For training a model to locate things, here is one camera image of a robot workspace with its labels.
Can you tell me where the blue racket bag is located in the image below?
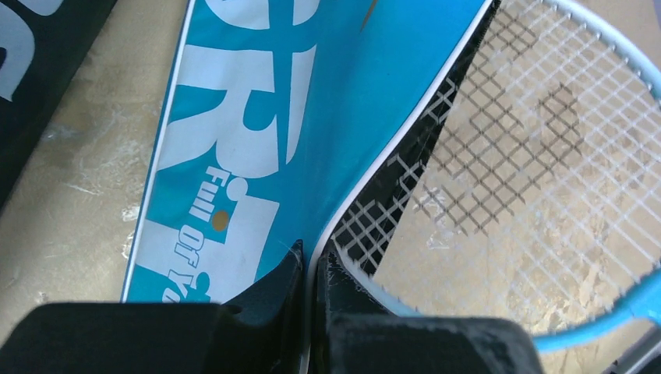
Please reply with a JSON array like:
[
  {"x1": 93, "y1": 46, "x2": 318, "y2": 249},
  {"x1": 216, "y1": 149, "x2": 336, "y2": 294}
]
[{"x1": 122, "y1": 1, "x2": 491, "y2": 364}]

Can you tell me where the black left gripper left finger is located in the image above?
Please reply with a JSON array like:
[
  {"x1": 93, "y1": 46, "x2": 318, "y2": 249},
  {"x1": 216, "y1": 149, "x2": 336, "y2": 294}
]
[{"x1": 1, "y1": 240, "x2": 304, "y2": 373}]

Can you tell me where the blue racket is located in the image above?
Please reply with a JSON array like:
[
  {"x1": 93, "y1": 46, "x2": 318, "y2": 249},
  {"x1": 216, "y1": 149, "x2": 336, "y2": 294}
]
[{"x1": 327, "y1": 1, "x2": 660, "y2": 351}]

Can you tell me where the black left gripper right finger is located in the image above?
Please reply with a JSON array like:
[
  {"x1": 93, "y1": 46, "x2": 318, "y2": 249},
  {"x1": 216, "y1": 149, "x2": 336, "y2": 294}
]
[{"x1": 309, "y1": 243, "x2": 544, "y2": 373}]

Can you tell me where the black Crossway racket bag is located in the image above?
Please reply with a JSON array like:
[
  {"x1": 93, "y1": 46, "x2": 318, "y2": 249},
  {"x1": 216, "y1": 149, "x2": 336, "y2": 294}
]
[{"x1": 1, "y1": 0, "x2": 116, "y2": 204}]

